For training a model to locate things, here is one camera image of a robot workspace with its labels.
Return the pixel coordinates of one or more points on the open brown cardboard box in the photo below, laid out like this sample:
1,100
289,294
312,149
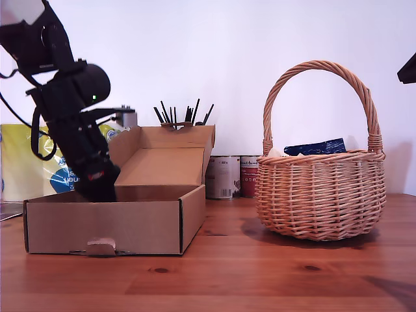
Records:
97,224

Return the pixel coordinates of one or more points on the black stick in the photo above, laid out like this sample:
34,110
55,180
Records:
171,115
175,115
208,113
187,114
166,112
158,115
195,112

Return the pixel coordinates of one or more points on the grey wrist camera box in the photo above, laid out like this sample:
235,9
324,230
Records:
128,117

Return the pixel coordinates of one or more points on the printed black grey flyer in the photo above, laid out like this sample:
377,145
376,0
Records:
8,213

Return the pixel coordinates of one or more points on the Tesco kitchen towel pack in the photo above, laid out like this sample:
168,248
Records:
19,175

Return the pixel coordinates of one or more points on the red label tin can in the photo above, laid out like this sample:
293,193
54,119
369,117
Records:
248,175

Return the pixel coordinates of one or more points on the blue chocolate eggs bag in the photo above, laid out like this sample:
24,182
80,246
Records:
318,148

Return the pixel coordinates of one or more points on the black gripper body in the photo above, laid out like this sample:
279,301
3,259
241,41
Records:
81,146

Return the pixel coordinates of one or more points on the white label tin can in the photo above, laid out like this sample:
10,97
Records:
224,177

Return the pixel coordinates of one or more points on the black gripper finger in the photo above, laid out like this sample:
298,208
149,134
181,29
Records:
100,185

